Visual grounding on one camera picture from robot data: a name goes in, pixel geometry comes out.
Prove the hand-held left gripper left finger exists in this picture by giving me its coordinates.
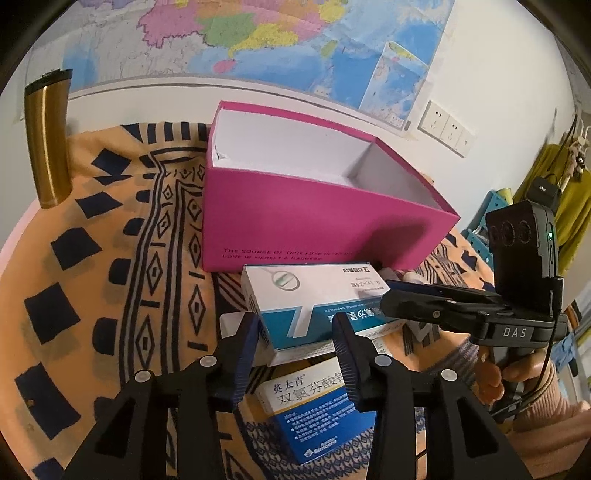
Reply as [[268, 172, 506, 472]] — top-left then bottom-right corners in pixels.
[[60, 311, 259, 480]]

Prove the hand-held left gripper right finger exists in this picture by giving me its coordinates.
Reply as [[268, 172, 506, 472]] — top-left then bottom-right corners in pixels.
[[332, 311, 515, 480]]

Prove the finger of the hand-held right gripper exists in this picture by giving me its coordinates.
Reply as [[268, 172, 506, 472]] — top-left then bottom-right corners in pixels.
[[385, 278, 505, 306], [382, 290, 491, 343]]

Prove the large pink tube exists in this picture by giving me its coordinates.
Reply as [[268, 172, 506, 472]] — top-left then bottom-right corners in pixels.
[[219, 311, 398, 367]]

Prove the blue white medicine box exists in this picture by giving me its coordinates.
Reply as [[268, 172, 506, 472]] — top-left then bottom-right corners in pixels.
[[256, 360, 384, 464]]

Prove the white teal medicine box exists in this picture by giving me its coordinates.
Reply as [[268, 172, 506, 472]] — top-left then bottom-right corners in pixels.
[[241, 264, 408, 355]]

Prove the pink cardboard box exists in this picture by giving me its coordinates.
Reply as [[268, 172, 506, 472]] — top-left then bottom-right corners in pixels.
[[202, 100, 461, 274]]

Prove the person's right forearm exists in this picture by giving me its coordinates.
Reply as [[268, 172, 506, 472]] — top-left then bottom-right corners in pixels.
[[505, 360, 591, 480]]

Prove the person's right hand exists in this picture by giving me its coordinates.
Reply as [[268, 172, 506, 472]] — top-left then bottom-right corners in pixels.
[[478, 346, 555, 403]]

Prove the black hanging bag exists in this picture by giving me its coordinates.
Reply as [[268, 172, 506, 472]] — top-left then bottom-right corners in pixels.
[[526, 178, 561, 208]]

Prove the yellow hanging garment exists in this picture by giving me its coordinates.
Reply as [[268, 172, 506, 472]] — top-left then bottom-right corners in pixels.
[[512, 143, 591, 241]]

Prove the small hanging plush toy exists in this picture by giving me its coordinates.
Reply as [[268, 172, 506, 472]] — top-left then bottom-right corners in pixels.
[[569, 138, 587, 176]]

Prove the orange patterned cloth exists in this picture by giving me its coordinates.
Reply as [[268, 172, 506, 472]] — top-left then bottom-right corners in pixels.
[[0, 121, 509, 480]]

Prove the gold metal tumbler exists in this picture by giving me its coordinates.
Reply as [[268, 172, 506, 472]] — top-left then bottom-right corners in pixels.
[[24, 68, 75, 209]]

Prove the colourful wall map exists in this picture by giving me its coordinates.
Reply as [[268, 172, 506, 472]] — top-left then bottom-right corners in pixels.
[[28, 0, 455, 134]]

